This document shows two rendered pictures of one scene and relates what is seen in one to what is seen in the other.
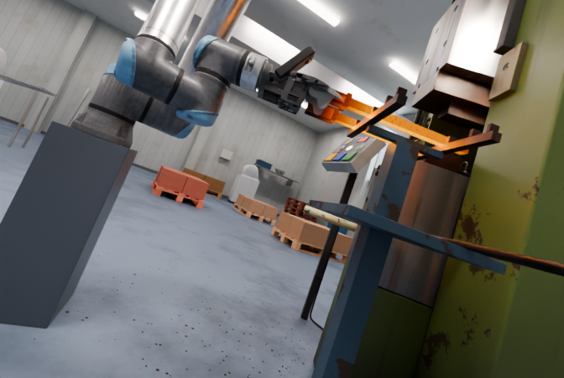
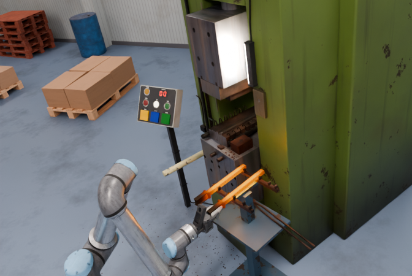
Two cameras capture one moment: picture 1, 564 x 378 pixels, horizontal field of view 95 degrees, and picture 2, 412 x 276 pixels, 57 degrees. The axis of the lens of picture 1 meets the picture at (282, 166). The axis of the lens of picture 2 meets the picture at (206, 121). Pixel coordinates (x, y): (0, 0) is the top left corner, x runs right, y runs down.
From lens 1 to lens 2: 2.01 m
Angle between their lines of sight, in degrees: 50
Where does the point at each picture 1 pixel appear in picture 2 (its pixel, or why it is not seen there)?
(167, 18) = (163, 265)
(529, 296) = (293, 199)
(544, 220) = (292, 178)
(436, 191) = (249, 164)
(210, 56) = (179, 253)
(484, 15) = (230, 43)
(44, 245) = not seen: outside the picture
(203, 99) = (186, 263)
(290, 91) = (207, 227)
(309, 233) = (95, 94)
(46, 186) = not seen: outside the picture
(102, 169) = not seen: outside the picture
